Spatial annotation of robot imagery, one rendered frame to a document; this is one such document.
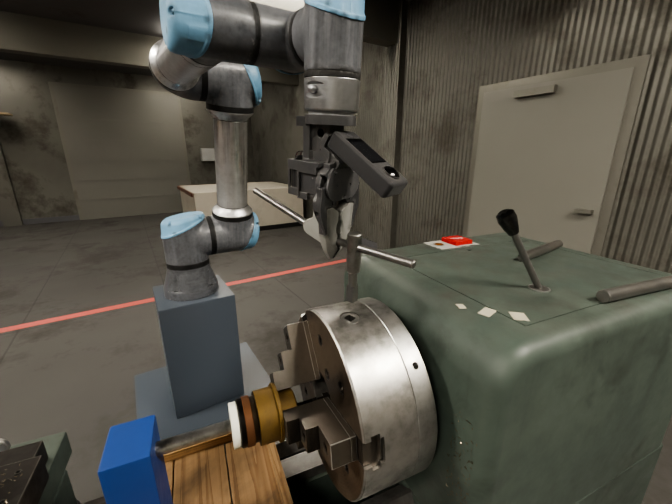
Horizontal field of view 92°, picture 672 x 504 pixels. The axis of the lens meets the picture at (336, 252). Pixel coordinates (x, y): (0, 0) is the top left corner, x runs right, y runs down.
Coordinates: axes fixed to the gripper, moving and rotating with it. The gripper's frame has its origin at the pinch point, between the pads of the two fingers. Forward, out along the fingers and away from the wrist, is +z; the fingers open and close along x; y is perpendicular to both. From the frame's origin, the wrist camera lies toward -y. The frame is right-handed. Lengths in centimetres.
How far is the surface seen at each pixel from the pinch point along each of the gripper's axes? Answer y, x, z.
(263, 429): -0.1, 15.7, 24.7
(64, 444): 42, 35, 46
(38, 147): 933, -118, 68
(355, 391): -11.4, 8.5, 14.8
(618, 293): -36.6, -30.0, 5.2
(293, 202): 462, -426, 149
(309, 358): 2.0, 3.5, 20.2
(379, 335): -9.3, -0.2, 11.4
